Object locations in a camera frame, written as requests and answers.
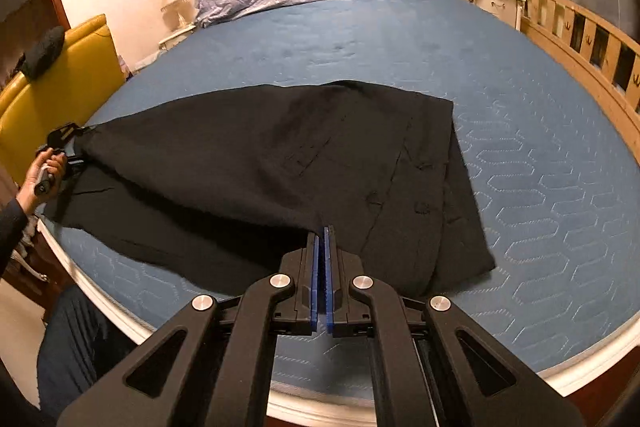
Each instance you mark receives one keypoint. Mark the person's left hand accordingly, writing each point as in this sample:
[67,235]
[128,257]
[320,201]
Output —
[56,164]

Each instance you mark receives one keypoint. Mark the bedside table lamp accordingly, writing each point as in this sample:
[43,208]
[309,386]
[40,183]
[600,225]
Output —
[177,13]

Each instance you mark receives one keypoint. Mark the left forearm dark sleeve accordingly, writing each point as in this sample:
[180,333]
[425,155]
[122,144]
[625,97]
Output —
[13,220]

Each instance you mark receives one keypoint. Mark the wooden crib railing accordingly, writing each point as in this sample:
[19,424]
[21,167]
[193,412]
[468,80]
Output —
[597,54]

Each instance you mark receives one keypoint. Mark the blue quilted mattress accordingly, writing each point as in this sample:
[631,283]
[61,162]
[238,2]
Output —
[556,188]

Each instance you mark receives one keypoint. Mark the person's dark trouser legs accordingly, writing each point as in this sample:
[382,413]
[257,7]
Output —
[79,347]

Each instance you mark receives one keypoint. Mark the black cloth on armchair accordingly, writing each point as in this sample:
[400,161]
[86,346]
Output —
[41,56]

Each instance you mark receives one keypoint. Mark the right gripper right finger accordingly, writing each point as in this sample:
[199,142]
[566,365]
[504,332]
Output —
[432,364]

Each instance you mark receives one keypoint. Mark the black pants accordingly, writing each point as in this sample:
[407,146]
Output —
[218,187]

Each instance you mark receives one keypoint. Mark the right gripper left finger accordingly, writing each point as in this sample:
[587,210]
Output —
[211,363]

